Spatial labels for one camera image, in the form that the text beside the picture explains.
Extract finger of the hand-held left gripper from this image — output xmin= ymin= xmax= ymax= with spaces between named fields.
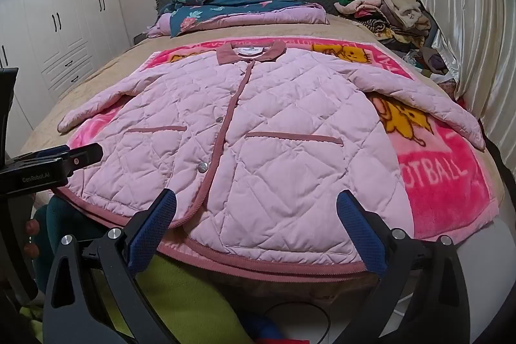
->
xmin=64 ymin=143 xmax=103 ymax=177
xmin=8 ymin=146 xmax=69 ymax=164

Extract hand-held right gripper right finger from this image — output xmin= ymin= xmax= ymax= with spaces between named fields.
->
xmin=334 ymin=189 xmax=470 ymax=344

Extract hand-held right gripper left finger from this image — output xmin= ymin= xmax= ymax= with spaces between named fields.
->
xmin=42 ymin=189 xmax=180 ymax=344

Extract pink quilted jacket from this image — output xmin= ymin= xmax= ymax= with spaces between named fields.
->
xmin=56 ymin=42 xmax=486 ymax=280

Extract white bag of clothes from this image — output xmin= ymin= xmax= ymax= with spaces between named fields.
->
xmin=403 ymin=46 xmax=458 ymax=89

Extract pile of folded clothes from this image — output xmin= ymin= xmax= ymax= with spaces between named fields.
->
xmin=334 ymin=0 xmax=434 ymax=46

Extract person's left hand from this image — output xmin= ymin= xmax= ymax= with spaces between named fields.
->
xmin=23 ymin=220 xmax=41 ymax=258

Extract person's teal trousers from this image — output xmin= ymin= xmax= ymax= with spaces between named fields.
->
xmin=32 ymin=194 xmax=119 ymax=288

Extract person's green top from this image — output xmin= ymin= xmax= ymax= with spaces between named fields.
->
xmin=20 ymin=253 xmax=263 ymax=344

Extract pink printed blanket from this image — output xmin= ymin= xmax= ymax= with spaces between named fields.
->
xmin=64 ymin=35 xmax=501 ymax=242

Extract bed with beige cover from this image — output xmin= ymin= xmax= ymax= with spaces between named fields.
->
xmin=18 ymin=11 xmax=506 ymax=288

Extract white wardrobe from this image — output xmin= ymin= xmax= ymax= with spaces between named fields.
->
xmin=0 ymin=0 xmax=135 ymax=135

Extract blue floral quilt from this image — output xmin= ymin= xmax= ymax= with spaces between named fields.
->
xmin=146 ymin=0 xmax=329 ymax=39

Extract shiny cream curtain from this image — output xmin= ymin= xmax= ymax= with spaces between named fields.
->
xmin=419 ymin=0 xmax=516 ymax=183

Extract black cable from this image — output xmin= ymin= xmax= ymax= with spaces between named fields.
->
xmin=257 ymin=301 xmax=332 ymax=344

